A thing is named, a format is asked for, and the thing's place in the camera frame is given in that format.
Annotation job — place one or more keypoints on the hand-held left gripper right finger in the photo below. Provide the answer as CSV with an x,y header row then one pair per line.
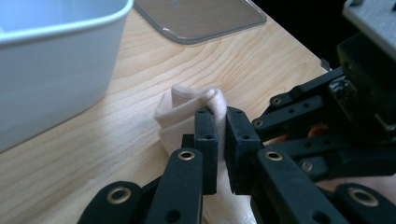
x,y
241,146

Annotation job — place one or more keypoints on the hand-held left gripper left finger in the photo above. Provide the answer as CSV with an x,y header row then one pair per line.
x,y
207,149

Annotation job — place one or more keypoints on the beige sock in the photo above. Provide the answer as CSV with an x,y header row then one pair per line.
x,y
180,112

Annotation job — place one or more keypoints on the white divided organizer box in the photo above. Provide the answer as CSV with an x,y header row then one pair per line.
x,y
46,77

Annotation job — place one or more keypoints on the grey tape piece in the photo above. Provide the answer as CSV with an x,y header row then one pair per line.
x,y
325,64

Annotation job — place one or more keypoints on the brown plastic tray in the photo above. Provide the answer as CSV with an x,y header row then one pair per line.
x,y
202,18

